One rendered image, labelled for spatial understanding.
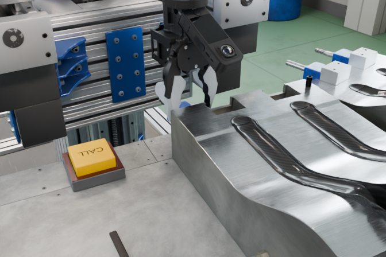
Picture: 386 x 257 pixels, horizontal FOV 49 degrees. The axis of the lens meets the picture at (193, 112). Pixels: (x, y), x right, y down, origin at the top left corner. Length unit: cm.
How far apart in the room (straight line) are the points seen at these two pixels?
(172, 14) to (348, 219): 42
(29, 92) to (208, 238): 47
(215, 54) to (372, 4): 331
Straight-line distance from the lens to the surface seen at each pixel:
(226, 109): 70
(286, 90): 76
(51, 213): 63
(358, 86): 87
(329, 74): 85
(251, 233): 52
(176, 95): 69
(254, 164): 55
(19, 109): 88
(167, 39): 68
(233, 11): 97
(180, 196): 63
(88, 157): 66
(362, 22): 396
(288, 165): 57
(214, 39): 64
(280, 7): 403
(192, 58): 68
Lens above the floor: 121
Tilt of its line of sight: 30 degrees down
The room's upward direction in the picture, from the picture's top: straight up
